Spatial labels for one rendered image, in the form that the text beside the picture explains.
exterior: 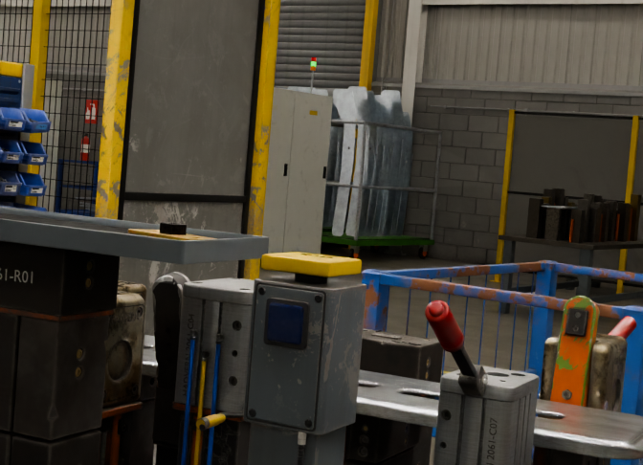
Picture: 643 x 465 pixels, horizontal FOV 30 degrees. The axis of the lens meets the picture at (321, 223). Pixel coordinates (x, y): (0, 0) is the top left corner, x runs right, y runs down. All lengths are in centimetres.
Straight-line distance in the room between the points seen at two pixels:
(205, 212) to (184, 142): 33
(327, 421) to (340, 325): 7
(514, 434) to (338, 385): 19
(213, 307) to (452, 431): 25
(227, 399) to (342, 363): 23
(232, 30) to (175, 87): 43
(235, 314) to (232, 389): 7
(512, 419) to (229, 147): 395
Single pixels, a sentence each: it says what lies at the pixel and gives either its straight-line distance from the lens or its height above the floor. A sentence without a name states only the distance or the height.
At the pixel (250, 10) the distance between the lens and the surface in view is 501.
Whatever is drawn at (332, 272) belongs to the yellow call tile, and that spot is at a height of 115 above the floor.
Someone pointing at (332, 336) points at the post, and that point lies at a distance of 91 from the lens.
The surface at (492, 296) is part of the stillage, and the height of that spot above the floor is 93.
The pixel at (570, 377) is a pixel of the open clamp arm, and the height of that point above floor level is 102.
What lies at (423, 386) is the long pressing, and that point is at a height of 100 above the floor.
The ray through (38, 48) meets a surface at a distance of 604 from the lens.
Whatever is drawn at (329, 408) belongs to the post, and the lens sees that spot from 92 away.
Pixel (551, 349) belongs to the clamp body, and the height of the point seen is 105.
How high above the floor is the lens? 124
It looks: 3 degrees down
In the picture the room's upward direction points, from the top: 5 degrees clockwise
